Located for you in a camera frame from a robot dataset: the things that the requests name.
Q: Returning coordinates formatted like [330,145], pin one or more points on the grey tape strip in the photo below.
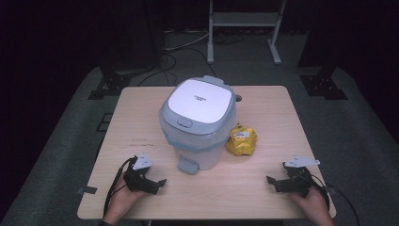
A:
[330,189]
[87,190]

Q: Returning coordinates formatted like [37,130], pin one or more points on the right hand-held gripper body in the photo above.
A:
[298,182]

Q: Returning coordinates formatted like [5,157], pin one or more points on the white grey pedal trash can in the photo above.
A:
[200,100]

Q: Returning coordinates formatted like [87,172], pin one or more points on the person's left hand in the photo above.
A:
[120,201]

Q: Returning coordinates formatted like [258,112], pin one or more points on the white metal stand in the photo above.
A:
[244,19]

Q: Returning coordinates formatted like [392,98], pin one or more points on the black stand base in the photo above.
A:
[323,86]
[109,86]

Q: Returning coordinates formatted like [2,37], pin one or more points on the person's right hand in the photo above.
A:
[315,204]

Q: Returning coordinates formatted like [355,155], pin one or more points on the yellow snack packet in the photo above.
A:
[241,142]

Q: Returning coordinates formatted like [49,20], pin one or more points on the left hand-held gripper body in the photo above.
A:
[136,180]

